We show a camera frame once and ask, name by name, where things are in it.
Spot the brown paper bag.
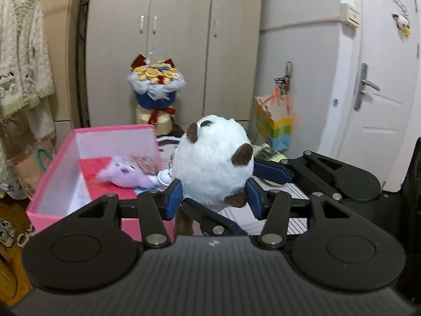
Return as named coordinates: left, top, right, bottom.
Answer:
left=10, top=145, right=55, bottom=201

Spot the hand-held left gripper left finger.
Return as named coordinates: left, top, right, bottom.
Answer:
left=67, top=178, right=183, bottom=249

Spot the purple plush toy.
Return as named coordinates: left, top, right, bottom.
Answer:
left=97, top=156, right=160, bottom=190

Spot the teal woven bag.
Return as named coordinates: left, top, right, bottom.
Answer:
left=36, top=148, right=55, bottom=174

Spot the white door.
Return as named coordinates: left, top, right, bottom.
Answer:
left=317, top=0, right=421, bottom=193

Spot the cream knitted cardigan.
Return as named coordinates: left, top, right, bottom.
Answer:
left=0, top=0, right=56, bottom=120

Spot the black clothes rack pole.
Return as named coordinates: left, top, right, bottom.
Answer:
left=76, top=0, right=91, bottom=129

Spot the pink cardboard box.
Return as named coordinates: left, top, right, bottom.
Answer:
left=26, top=124, right=179, bottom=243

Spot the white round plush toy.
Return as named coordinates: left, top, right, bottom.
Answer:
left=158, top=115, right=256, bottom=236

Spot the colourful gift bag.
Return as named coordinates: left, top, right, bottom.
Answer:
left=254, top=86, right=298, bottom=152

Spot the silver door handle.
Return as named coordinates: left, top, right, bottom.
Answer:
left=353, top=62, right=381, bottom=111

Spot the red envelope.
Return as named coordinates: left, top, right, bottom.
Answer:
left=79, top=157, right=139, bottom=202

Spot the duck plush door ornament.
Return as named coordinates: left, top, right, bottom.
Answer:
left=381, top=0, right=413, bottom=38

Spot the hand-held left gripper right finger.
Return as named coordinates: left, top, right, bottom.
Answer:
left=245, top=178, right=352, bottom=249

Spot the pink floral scrunchie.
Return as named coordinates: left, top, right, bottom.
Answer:
left=128, top=153, right=162, bottom=176

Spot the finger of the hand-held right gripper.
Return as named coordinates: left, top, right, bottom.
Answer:
left=180, top=197, right=249, bottom=236
left=253, top=150, right=344, bottom=202

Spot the patterned slipper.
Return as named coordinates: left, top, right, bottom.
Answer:
left=0, top=219, right=16, bottom=248
left=16, top=224, right=37, bottom=248

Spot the pale green roll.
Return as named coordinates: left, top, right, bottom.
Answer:
left=253, top=143, right=289, bottom=185

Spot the beige wall switch box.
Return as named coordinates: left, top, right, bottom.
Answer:
left=340, top=3, right=361, bottom=29

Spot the flower bouquet with blue wrap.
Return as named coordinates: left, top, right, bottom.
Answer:
left=128, top=53, right=187, bottom=135

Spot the beige wardrobe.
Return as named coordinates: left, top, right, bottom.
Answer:
left=86, top=0, right=264, bottom=130

